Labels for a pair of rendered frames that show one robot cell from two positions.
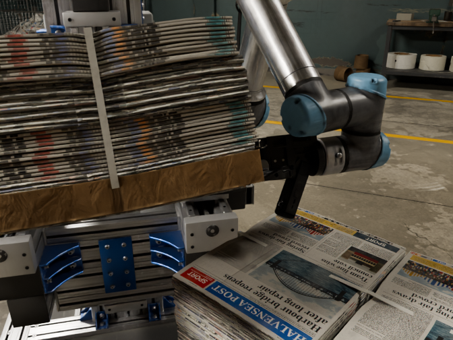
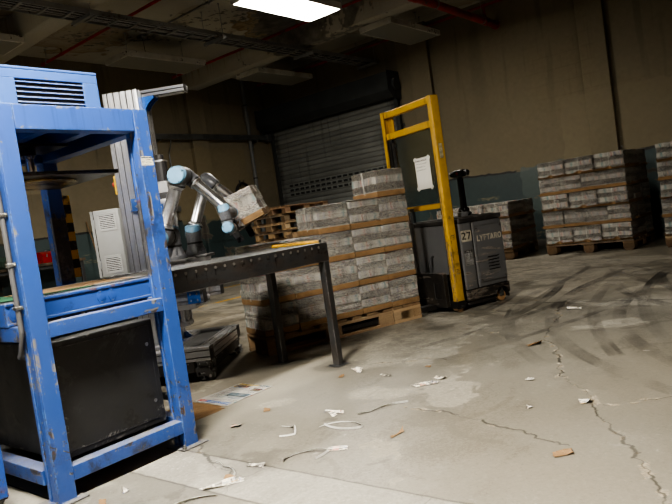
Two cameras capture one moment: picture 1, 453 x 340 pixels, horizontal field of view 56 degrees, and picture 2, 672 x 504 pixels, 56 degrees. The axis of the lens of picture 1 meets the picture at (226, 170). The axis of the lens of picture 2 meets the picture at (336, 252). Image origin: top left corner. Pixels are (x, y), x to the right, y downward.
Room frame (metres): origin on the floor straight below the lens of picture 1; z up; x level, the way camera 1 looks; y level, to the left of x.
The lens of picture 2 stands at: (-1.36, 4.35, 0.94)
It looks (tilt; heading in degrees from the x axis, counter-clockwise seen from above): 3 degrees down; 288
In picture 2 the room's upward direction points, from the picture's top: 8 degrees counter-clockwise
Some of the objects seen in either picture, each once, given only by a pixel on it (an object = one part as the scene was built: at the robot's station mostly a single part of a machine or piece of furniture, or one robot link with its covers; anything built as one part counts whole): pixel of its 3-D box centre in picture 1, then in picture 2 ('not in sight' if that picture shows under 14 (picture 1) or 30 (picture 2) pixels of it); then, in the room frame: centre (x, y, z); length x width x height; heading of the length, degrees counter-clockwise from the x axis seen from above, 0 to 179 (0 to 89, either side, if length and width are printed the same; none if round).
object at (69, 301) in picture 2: not in sight; (52, 300); (0.81, 1.95, 0.75); 0.70 x 0.65 x 0.10; 68
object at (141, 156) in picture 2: not in sight; (161, 280); (0.30, 1.83, 0.77); 0.09 x 0.09 x 1.55; 68
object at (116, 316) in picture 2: not in sight; (65, 377); (0.81, 1.95, 0.38); 0.94 x 0.69 x 0.63; 158
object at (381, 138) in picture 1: (358, 150); not in sight; (0.81, -0.27, 1.00); 0.11 x 0.08 x 0.09; 109
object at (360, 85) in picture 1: (358, 104); not in sight; (0.80, -0.25, 1.10); 0.11 x 0.08 x 0.11; 122
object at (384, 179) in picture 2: not in sight; (385, 245); (-0.11, -0.99, 0.65); 0.39 x 0.30 x 1.29; 138
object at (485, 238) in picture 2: not in sight; (459, 259); (-0.65, -1.59, 0.40); 0.69 x 0.55 x 0.80; 138
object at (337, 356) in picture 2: not in sight; (331, 313); (-0.04, 0.50, 0.34); 0.06 x 0.06 x 0.68; 68
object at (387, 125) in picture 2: not in sight; (398, 206); (-0.16, -1.54, 0.97); 0.09 x 0.09 x 1.75; 48
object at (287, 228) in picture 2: not in sight; (293, 240); (2.99, -6.79, 0.65); 1.33 x 0.94 x 1.30; 72
